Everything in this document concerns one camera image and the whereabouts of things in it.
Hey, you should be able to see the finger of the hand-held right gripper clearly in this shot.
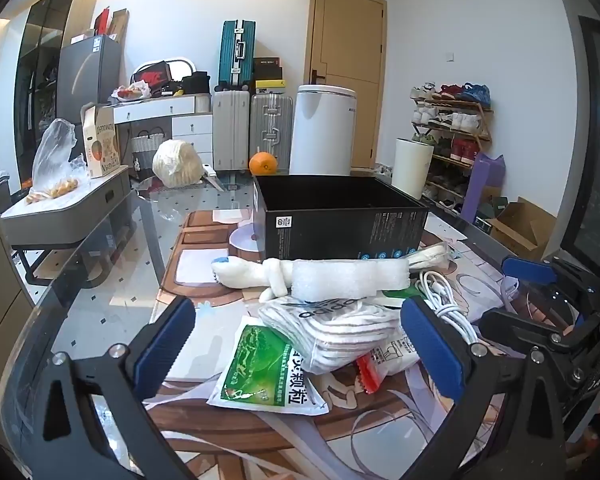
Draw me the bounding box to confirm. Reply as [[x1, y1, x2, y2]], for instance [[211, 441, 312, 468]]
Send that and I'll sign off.
[[480, 308, 600, 356], [502, 255, 600, 311]]

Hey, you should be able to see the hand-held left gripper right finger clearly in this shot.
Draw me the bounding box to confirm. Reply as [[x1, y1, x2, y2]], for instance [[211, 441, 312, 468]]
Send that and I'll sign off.
[[375, 296, 581, 480]]

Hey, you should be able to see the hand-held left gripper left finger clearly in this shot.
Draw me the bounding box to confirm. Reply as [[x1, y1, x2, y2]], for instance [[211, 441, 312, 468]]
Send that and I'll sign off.
[[10, 295, 197, 480]]

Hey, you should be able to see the white charging cable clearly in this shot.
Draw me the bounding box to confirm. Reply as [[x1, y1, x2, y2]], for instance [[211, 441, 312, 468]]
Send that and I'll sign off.
[[410, 270, 481, 346]]

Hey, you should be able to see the white plastic packet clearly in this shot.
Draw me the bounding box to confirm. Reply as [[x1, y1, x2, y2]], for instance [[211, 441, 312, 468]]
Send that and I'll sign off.
[[405, 242, 453, 267]]

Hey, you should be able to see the green white medicine packet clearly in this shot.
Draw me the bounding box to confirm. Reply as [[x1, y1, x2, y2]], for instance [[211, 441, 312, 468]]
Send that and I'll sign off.
[[207, 316, 331, 416]]

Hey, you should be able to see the white foam sheet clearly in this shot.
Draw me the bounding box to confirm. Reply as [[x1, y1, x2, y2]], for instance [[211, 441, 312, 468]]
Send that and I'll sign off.
[[290, 258, 412, 303]]

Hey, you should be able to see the black cardboard box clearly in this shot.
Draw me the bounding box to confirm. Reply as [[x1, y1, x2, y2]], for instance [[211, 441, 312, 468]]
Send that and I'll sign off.
[[252, 175, 430, 262]]

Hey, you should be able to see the red-zip clear bag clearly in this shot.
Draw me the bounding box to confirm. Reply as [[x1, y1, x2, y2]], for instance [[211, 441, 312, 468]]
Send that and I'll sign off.
[[355, 337, 421, 392]]

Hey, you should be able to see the open cardboard box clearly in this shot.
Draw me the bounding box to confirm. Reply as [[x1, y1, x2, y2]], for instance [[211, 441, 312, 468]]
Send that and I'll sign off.
[[490, 196, 558, 261]]

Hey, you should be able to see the dark green shoe box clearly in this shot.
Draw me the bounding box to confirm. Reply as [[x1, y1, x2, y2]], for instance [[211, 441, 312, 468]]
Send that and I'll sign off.
[[475, 200, 511, 236]]

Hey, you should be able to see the white square cloth pad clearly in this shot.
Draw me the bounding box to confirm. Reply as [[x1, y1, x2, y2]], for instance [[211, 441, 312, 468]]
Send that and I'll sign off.
[[176, 249, 231, 286]]

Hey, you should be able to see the purple bag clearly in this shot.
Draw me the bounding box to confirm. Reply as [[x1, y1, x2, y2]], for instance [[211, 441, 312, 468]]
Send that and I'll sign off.
[[461, 154, 505, 223]]

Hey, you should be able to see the printed desk mat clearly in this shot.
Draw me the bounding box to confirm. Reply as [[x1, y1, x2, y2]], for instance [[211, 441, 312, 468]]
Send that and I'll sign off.
[[155, 210, 531, 480]]

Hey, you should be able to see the white round lid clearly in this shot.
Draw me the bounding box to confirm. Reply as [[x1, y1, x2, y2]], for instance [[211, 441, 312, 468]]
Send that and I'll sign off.
[[230, 225, 267, 257]]

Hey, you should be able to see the wooden shoe rack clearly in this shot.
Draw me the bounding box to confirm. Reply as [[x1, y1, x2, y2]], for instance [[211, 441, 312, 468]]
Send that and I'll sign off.
[[410, 82, 493, 211]]

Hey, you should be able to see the white paper sheet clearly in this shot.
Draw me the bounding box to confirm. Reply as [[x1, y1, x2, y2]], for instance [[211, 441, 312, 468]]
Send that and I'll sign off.
[[212, 208, 253, 224]]

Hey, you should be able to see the white trash can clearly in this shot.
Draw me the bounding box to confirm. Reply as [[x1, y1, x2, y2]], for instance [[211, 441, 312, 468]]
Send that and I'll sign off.
[[391, 137, 435, 201]]

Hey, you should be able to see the grey side table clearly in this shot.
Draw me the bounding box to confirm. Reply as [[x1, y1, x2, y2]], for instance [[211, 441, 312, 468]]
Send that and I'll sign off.
[[0, 164, 131, 288]]

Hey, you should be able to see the group of sneakers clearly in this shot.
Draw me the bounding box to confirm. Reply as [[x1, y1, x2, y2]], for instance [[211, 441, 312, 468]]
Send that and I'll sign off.
[[410, 82, 492, 208]]

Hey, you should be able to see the beige cabinet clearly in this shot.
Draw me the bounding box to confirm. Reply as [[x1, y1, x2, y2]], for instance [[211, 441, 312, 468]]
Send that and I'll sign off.
[[0, 215, 36, 441]]

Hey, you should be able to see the dark window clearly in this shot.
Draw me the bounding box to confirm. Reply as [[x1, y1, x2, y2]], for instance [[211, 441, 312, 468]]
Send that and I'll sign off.
[[560, 15, 600, 261]]

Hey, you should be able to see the wrapped napa cabbage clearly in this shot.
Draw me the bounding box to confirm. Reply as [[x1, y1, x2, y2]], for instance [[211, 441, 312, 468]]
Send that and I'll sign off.
[[152, 139, 204, 188]]

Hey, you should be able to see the white woven basket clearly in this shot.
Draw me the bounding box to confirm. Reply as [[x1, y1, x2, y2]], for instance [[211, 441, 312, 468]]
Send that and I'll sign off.
[[130, 127, 167, 167]]

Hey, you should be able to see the orange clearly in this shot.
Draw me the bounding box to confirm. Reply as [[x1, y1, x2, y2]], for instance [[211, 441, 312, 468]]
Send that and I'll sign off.
[[248, 151, 278, 176]]

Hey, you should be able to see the printed cardboard fruit box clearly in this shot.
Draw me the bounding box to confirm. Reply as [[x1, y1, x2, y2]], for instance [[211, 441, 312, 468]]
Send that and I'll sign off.
[[80, 101, 120, 179]]

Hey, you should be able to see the clear bag of fruit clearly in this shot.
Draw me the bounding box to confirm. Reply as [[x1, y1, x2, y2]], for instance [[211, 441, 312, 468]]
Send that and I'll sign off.
[[26, 118, 88, 206]]

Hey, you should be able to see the white desk with drawers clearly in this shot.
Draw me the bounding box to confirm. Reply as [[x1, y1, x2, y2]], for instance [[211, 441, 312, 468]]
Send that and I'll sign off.
[[111, 92, 214, 181]]

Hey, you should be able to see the silver suitcase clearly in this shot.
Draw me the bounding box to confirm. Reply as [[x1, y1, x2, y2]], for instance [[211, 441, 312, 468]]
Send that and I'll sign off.
[[250, 92, 294, 171]]

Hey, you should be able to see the white cylindrical appliance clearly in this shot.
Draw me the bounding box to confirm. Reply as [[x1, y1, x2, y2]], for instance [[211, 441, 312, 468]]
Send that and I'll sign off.
[[288, 84, 357, 177]]

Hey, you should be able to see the plastic bag of food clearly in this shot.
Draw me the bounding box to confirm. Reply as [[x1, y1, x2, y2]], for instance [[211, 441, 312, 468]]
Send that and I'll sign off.
[[111, 84, 152, 102]]

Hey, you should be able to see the black bag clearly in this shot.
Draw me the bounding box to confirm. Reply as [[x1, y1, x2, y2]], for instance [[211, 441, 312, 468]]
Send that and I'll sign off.
[[180, 71, 212, 95]]

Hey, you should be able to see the red black shoe box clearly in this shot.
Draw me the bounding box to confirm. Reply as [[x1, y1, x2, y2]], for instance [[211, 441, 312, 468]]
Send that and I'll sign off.
[[131, 60, 171, 92]]

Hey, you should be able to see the grey fridge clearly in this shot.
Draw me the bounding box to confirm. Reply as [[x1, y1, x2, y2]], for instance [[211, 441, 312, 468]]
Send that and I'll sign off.
[[56, 35, 122, 121]]

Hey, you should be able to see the white rounded chair back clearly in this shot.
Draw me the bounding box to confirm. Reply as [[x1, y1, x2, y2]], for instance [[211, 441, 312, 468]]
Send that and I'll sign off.
[[135, 56, 197, 81]]

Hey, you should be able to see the wooden door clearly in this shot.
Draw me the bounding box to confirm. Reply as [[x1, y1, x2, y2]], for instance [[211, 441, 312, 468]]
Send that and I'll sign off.
[[304, 0, 388, 171]]

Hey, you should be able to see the black flat box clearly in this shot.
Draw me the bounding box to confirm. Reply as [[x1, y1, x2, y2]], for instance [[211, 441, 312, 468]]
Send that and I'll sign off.
[[253, 56, 283, 81]]

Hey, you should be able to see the teal suitcase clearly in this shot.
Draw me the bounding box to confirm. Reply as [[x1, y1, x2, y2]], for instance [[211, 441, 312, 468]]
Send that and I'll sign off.
[[217, 20, 257, 92]]

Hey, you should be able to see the dark glass wardrobe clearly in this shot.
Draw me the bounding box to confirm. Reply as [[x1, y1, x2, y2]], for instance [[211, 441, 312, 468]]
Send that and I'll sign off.
[[12, 0, 99, 186]]

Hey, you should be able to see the flat cardboard piece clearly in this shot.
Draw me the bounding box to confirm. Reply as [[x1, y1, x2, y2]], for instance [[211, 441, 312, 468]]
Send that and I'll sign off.
[[111, 8, 129, 46]]

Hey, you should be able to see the white handled knife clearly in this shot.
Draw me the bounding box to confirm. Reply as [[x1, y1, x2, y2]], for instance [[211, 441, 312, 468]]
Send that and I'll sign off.
[[201, 164, 227, 192]]

